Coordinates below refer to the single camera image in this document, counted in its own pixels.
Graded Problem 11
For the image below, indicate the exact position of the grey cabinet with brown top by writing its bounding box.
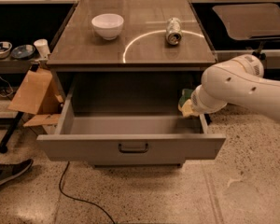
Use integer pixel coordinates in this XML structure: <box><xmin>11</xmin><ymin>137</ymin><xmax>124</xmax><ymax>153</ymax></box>
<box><xmin>47</xmin><ymin>0</ymin><xmax>218</xmax><ymax>168</ymax></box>

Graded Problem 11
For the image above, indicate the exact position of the white ceramic bowl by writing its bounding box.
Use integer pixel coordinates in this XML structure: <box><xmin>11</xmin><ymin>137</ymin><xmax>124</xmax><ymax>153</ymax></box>
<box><xmin>91</xmin><ymin>13</ymin><xmax>124</xmax><ymax>40</ymax></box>

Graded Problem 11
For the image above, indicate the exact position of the blue patterned bowl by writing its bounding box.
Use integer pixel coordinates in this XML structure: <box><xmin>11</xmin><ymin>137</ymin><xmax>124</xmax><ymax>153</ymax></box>
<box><xmin>0</xmin><ymin>41</ymin><xmax>12</xmax><ymax>59</ymax></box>

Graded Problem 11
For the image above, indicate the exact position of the grey tray on stand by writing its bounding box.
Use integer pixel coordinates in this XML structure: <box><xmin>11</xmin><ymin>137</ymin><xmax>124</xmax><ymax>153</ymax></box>
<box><xmin>213</xmin><ymin>3</ymin><xmax>280</xmax><ymax>40</ymax></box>

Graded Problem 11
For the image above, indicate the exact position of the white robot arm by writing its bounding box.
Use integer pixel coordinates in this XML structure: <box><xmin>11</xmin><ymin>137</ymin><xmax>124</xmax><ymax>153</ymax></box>
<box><xmin>178</xmin><ymin>54</ymin><xmax>280</xmax><ymax>122</ymax></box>

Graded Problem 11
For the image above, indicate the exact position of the black drawer handle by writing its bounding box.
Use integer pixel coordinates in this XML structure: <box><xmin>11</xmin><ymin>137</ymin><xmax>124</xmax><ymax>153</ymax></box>
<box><xmin>118</xmin><ymin>144</ymin><xmax>148</xmax><ymax>154</ymax></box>

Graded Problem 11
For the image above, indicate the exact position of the crushed drink can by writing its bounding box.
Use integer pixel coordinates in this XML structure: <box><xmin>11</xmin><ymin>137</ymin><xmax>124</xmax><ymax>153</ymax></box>
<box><xmin>165</xmin><ymin>18</ymin><xmax>182</xmax><ymax>46</ymax></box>

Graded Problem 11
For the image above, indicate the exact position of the brown cardboard box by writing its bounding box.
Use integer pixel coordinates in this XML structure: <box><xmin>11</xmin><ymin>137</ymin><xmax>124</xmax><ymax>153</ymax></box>
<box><xmin>8</xmin><ymin>68</ymin><xmax>63</xmax><ymax>127</ymax></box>

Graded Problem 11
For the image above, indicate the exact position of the dark blue plate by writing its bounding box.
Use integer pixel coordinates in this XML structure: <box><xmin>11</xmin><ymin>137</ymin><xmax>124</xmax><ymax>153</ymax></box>
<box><xmin>11</xmin><ymin>45</ymin><xmax>35</xmax><ymax>60</ymax></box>

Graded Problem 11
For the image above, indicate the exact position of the open grey top drawer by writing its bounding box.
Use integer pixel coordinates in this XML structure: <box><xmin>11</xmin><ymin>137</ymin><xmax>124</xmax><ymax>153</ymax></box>
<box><xmin>37</xmin><ymin>76</ymin><xmax>226</xmax><ymax>166</ymax></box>

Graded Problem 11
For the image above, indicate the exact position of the dark sneaker shoe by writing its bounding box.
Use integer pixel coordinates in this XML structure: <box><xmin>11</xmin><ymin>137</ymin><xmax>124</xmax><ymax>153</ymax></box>
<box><xmin>0</xmin><ymin>159</ymin><xmax>34</xmax><ymax>186</ymax></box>

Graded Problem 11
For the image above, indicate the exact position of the black floor cable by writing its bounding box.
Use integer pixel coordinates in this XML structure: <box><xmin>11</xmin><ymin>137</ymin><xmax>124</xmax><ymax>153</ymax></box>
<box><xmin>58</xmin><ymin>161</ymin><xmax>117</xmax><ymax>224</ymax></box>

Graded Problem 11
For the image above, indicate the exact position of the black tripod stand leg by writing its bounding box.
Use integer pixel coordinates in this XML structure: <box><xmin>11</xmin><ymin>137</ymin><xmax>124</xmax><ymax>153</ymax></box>
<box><xmin>0</xmin><ymin>112</ymin><xmax>23</xmax><ymax>153</ymax></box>

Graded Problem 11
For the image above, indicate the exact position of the white paper cup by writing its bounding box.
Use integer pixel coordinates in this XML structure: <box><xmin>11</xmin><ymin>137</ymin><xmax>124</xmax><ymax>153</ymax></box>
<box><xmin>34</xmin><ymin>39</ymin><xmax>50</xmax><ymax>59</ymax></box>

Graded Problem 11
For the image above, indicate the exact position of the grey left side shelf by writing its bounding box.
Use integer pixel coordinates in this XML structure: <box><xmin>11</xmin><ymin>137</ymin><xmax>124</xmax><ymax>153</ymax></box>
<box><xmin>0</xmin><ymin>59</ymin><xmax>47</xmax><ymax>75</ymax></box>

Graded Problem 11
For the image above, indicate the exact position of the green and yellow sponge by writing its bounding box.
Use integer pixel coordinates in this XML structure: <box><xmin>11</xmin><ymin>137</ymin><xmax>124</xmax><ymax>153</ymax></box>
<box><xmin>178</xmin><ymin>89</ymin><xmax>193</xmax><ymax>106</ymax></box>

